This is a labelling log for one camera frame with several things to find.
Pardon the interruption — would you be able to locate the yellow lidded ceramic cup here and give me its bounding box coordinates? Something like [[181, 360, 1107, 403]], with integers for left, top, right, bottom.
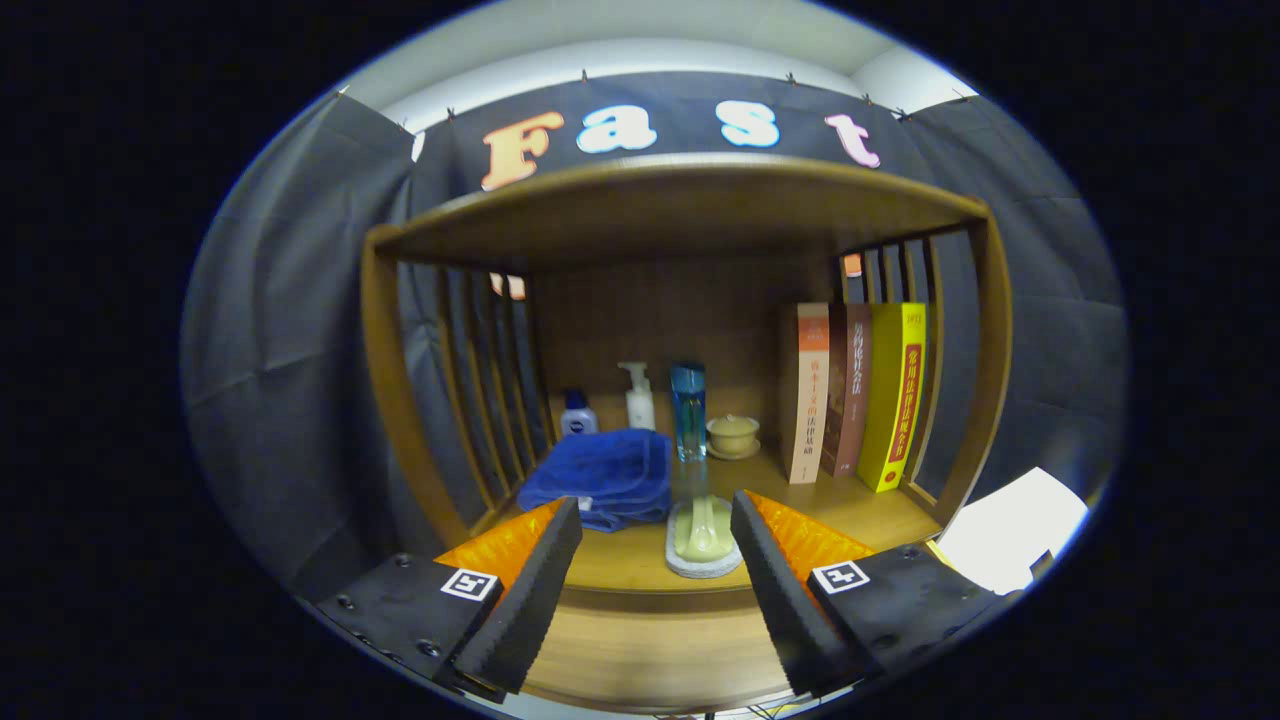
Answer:
[[706, 414, 762, 461]]

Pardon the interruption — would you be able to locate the orange and white book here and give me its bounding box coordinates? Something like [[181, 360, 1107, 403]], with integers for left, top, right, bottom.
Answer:
[[780, 302, 831, 485]]

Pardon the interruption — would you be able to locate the black backdrop cloth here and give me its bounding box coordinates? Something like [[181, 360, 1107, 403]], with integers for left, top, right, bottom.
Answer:
[[180, 70, 1131, 601]]

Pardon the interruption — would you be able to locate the brown book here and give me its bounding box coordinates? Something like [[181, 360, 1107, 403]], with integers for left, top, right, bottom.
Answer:
[[820, 303, 874, 478]]

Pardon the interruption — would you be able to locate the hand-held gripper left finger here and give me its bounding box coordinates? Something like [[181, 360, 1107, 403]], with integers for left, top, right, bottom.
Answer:
[[318, 498, 584, 701]]

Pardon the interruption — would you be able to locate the green scrub brush white pad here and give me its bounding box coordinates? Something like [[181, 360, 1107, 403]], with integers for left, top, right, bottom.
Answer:
[[665, 493, 744, 580]]

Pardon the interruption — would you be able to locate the small white blue-capped bottle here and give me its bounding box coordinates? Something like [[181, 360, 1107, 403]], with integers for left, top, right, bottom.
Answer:
[[560, 388, 599, 438]]

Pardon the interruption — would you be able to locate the wooden countertop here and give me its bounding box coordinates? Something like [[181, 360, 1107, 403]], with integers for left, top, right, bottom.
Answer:
[[470, 445, 941, 593]]

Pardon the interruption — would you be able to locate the blue folded towel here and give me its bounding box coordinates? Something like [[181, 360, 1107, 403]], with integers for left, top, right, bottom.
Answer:
[[517, 428, 673, 533]]

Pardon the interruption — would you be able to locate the white pump bottle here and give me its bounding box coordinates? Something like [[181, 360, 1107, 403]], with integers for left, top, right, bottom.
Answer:
[[617, 361, 658, 432]]

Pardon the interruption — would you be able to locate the white table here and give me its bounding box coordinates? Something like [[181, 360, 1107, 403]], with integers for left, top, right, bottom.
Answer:
[[938, 467, 1089, 597]]

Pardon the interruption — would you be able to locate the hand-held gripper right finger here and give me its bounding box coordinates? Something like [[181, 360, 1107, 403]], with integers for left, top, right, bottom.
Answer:
[[730, 490, 1001, 699]]

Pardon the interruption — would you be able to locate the wooden cabinet with shelf frame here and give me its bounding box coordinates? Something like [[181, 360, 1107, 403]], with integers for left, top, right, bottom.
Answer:
[[360, 152, 1013, 713]]

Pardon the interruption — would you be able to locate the blue glass bottle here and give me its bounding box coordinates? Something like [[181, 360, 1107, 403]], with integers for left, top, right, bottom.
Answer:
[[669, 361, 708, 463]]

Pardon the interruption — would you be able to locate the yellow book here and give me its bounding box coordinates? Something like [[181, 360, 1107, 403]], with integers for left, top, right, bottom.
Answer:
[[857, 302, 928, 493]]

